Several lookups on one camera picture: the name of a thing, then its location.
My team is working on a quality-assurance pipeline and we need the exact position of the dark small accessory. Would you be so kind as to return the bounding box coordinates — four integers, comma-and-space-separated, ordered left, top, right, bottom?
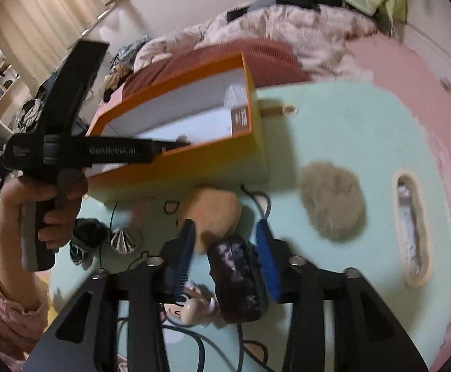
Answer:
69, 218, 109, 265

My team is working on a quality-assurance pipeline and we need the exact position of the pink sleeved left forearm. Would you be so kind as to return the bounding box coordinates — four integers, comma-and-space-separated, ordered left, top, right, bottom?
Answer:
0, 277, 49, 371

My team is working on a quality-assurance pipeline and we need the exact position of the dark red blanket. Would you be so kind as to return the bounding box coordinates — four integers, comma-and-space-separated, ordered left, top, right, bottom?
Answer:
123, 38, 312, 98

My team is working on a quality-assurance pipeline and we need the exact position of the cartoon face doll keychain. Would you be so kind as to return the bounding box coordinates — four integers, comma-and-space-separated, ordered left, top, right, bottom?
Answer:
163, 281, 219, 327

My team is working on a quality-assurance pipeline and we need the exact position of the dark sequin pouch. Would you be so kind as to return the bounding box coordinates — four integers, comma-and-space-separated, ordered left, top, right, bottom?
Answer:
207, 235, 268, 324

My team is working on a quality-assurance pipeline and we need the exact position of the person's left hand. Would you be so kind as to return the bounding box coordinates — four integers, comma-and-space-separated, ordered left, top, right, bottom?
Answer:
0, 170, 90, 306

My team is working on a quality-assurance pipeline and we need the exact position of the orange cardboard box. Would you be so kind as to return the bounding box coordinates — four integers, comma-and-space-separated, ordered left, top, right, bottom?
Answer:
86, 54, 269, 203

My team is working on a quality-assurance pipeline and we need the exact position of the pink floral duvet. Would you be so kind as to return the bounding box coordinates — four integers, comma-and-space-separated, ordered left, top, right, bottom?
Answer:
134, 5, 378, 82

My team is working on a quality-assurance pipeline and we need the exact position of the tan round plush toy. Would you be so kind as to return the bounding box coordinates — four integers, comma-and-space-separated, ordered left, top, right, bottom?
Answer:
177, 187, 242, 255

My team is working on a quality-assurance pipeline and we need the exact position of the grey fluffy pompom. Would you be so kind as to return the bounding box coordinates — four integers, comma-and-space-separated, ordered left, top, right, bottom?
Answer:
298, 161, 366, 241

